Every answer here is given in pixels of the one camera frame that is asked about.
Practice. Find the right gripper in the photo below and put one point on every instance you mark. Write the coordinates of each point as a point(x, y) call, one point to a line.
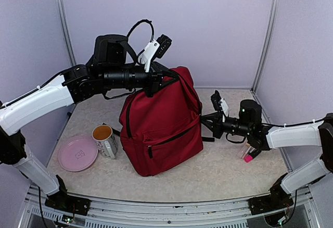
point(216, 127)

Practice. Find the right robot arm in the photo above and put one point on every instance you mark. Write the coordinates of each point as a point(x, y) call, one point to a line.
point(262, 136)

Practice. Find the right aluminium frame post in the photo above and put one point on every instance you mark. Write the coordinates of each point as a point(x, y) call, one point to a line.
point(266, 45)

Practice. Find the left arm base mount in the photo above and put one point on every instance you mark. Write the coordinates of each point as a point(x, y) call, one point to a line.
point(70, 204)

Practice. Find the left aluminium frame post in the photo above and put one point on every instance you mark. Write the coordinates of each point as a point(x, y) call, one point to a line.
point(65, 31)

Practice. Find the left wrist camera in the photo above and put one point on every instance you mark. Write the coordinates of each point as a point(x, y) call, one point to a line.
point(154, 49)

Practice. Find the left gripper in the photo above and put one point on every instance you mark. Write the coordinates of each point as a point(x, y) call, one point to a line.
point(155, 79)

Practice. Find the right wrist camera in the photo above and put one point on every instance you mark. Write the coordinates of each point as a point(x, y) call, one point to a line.
point(219, 103)

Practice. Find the aluminium frame post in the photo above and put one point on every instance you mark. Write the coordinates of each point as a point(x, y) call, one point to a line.
point(65, 31)
point(266, 45)

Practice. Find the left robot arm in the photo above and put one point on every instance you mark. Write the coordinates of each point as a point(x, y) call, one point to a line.
point(114, 64)

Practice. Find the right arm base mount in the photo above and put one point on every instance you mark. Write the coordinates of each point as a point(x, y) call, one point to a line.
point(263, 204)

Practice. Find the white patterned mug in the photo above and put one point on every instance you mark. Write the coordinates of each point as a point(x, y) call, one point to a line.
point(104, 138)

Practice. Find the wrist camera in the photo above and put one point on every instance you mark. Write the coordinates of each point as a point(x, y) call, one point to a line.
point(154, 49)
point(219, 103)

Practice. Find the front aluminium rail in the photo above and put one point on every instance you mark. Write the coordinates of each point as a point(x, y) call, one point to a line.
point(104, 212)

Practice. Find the pink highlighter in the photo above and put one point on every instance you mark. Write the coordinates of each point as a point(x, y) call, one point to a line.
point(251, 155)

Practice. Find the red backpack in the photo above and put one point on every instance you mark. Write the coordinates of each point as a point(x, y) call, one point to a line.
point(160, 132)

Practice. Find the pink plate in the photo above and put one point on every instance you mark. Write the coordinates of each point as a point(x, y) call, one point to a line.
point(77, 153)

